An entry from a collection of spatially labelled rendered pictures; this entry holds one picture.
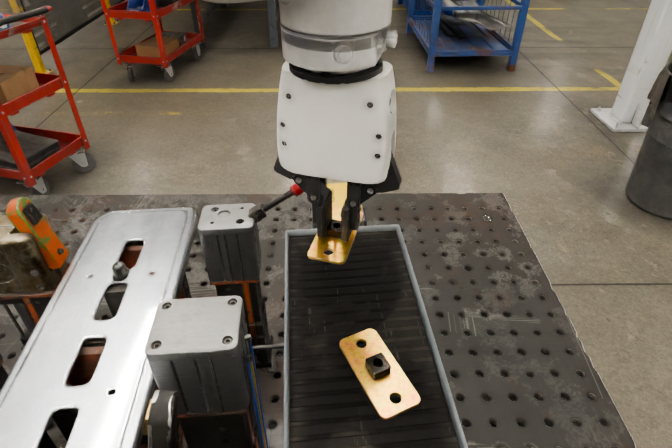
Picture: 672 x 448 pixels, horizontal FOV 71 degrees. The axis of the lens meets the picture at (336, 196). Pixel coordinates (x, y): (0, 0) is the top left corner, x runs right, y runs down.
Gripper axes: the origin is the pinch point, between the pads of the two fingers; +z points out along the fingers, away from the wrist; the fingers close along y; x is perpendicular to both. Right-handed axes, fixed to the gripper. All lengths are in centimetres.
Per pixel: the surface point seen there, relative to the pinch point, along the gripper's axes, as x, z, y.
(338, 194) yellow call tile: -14.5, 7.9, 3.8
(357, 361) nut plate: 10.4, 7.7, -4.8
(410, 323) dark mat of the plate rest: 4.6, 8.0, -8.7
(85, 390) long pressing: 11.7, 23.9, 28.5
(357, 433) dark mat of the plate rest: 16.5, 8.1, -6.2
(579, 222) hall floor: -184, 124, -80
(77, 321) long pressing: 3.1, 23.8, 36.9
